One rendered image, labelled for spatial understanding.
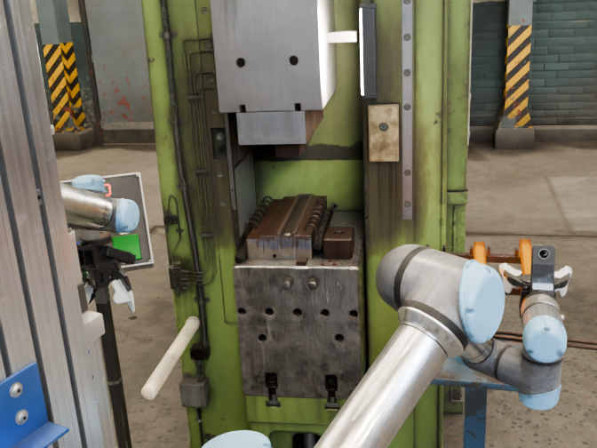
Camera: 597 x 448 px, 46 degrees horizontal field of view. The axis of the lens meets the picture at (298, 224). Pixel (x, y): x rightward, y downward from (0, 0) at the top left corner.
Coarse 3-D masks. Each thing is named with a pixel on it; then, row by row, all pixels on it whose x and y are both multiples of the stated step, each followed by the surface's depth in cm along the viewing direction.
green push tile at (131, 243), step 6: (114, 240) 200; (120, 240) 201; (126, 240) 201; (132, 240) 201; (138, 240) 202; (114, 246) 200; (120, 246) 200; (126, 246) 201; (132, 246) 201; (138, 246) 201; (132, 252) 201; (138, 252) 201; (138, 258) 201
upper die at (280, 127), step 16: (240, 112) 200; (256, 112) 199; (272, 112) 198; (288, 112) 197; (304, 112) 196; (320, 112) 229; (240, 128) 201; (256, 128) 200; (272, 128) 199; (288, 128) 199; (304, 128) 198; (240, 144) 202; (256, 144) 202; (272, 144) 201
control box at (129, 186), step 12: (108, 180) 204; (120, 180) 205; (132, 180) 206; (108, 192) 203; (120, 192) 204; (132, 192) 205; (144, 204) 205; (144, 216) 204; (144, 228) 204; (144, 240) 203; (144, 252) 202; (120, 264) 200; (132, 264) 201; (144, 264) 201
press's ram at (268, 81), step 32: (224, 0) 190; (256, 0) 189; (288, 0) 187; (320, 0) 191; (224, 32) 193; (256, 32) 191; (288, 32) 190; (320, 32) 191; (352, 32) 206; (224, 64) 195; (256, 64) 194; (288, 64) 193; (320, 64) 192; (224, 96) 198; (256, 96) 197; (288, 96) 196; (320, 96) 194
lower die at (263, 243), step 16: (272, 208) 240; (288, 208) 236; (304, 208) 232; (272, 224) 220; (304, 224) 218; (256, 240) 211; (272, 240) 210; (288, 240) 210; (304, 240) 209; (256, 256) 213; (272, 256) 212; (288, 256) 211; (304, 256) 211
